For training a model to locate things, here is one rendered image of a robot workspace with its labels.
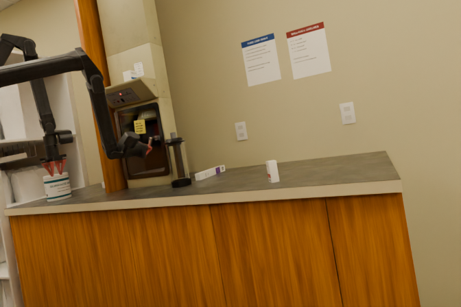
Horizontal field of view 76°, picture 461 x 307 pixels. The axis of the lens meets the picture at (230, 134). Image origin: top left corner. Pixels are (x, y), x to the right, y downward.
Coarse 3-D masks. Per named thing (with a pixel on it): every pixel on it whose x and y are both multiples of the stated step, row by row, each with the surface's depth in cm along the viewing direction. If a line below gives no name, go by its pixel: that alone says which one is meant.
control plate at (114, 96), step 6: (120, 90) 157; (126, 90) 156; (132, 90) 155; (108, 96) 162; (114, 96) 161; (120, 96) 160; (126, 96) 159; (132, 96) 159; (120, 102) 164; (126, 102) 163
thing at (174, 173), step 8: (176, 144) 144; (184, 144) 149; (168, 152) 145; (176, 152) 144; (184, 152) 146; (168, 160) 146; (176, 160) 144; (184, 160) 146; (176, 168) 144; (184, 168) 145; (176, 176) 144; (184, 176) 145
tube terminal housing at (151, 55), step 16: (144, 48) 160; (160, 48) 166; (112, 64) 170; (128, 64) 165; (144, 64) 161; (160, 64) 164; (112, 80) 171; (160, 80) 162; (160, 96) 160; (160, 112) 159
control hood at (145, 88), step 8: (136, 80) 150; (144, 80) 150; (152, 80) 156; (112, 88) 157; (120, 88) 156; (136, 88) 154; (144, 88) 153; (152, 88) 155; (144, 96) 157; (152, 96) 156; (112, 104) 167; (128, 104) 165
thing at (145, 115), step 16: (128, 112) 166; (144, 112) 162; (128, 128) 167; (160, 128) 158; (160, 144) 159; (128, 160) 169; (144, 160) 164; (160, 160) 160; (128, 176) 170; (144, 176) 165; (160, 176) 160
